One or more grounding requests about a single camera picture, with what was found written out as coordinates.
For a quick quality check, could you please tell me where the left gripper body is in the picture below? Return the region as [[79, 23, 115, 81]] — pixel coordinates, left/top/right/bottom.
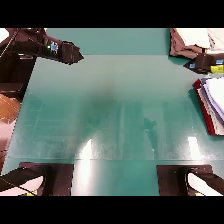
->
[[60, 40, 85, 66]]

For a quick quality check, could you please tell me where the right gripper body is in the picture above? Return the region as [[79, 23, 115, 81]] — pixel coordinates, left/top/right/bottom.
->
[[183, 53, 213, 75]]

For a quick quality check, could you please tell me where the brown garment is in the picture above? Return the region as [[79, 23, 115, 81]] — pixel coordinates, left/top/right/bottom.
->
[[169, 27, 205, 60]]

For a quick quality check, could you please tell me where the white garment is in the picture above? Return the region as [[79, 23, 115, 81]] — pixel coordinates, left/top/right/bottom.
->
[[175, 27, 224, 54]]

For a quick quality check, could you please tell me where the lavender garment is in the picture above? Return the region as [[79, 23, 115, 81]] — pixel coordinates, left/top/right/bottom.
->
[[200, 76, 224, 125]]

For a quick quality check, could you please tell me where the red garment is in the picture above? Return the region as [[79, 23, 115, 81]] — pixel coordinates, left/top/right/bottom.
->
[[193, 78, 218, 136]]

